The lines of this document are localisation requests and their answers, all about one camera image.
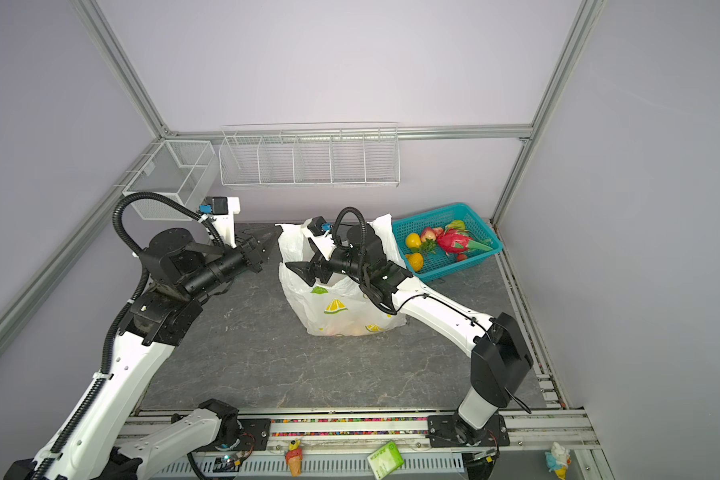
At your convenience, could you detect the orange fake fruit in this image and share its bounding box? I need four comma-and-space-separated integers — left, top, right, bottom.
406, 252, 424, 272

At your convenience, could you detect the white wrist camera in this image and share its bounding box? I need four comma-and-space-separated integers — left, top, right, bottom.
303, 216, 332, 237
199, 196, 241, 247

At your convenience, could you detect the toy blue ice cream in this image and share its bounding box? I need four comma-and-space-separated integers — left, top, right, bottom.
545, 442, 571, 480

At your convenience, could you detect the toy ice cream cone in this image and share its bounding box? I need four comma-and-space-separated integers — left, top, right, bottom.
285, 439, 303, 477

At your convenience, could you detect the white wire wall shelf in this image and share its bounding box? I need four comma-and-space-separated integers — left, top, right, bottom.
219, 122, 401, 187

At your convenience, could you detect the yellow fake lemon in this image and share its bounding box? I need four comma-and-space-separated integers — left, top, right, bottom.
405, 233, 422, 252

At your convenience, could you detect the teal plastic basket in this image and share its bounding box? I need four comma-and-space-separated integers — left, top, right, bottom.
392, 203, 503, 282

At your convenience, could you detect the white mesh box basket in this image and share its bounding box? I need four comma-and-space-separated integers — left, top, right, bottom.
123, 140, 220, 211

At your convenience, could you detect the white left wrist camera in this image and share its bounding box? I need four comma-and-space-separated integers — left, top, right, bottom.
199, 196, 241, 247

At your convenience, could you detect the pale fake peach with leaves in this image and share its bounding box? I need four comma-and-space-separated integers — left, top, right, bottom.
420, 227, 444, 245

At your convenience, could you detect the black corrugated left cable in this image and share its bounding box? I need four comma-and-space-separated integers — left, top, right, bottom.
29, 191, 226, 480

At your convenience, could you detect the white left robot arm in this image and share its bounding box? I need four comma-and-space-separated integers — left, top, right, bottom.
5, 226, 282, 479

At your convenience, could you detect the white plastic bag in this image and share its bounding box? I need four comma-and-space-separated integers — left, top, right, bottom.
278, 223, 406, 337

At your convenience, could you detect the green white small box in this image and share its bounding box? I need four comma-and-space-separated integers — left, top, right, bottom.
367, 441, 404, 480

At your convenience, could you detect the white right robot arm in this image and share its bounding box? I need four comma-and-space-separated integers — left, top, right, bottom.
279, 222, 533, 446

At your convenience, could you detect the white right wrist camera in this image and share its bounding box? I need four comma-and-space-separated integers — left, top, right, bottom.
303, 216, 332, 237

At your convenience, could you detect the red fake dragon fruit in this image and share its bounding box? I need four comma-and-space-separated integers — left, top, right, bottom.
436, 229, 494, 254

